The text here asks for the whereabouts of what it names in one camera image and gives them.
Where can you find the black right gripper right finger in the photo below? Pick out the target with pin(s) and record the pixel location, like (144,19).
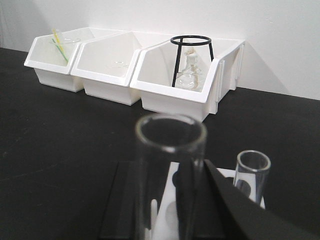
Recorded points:
(209,207)

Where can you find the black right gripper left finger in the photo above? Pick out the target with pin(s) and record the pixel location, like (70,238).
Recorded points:
(118,219)

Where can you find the clear glass test tube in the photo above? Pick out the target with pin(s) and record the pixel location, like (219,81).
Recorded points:
(251,174)
(169,164)

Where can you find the white test tube rack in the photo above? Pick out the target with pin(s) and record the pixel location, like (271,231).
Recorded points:
(164,223)

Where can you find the white right storage bin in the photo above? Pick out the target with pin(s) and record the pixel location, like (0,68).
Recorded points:
(219,74)

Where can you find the white storage bin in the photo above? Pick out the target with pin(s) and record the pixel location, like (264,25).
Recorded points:
(219,74)
(106,65)
(49,65)

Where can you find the clear glass flask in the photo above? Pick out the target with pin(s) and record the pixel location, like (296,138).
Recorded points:
(191,77)

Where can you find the white middle storage bin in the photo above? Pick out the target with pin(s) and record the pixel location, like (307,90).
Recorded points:
(106,65)

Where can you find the white left storage bin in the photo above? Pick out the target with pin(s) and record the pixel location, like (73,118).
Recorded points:
(49,65)

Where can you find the yellow green glass rod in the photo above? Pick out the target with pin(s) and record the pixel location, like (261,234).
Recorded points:
(58,40)

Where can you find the black wire tripod stand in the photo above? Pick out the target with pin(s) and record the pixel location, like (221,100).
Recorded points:
(180,42)

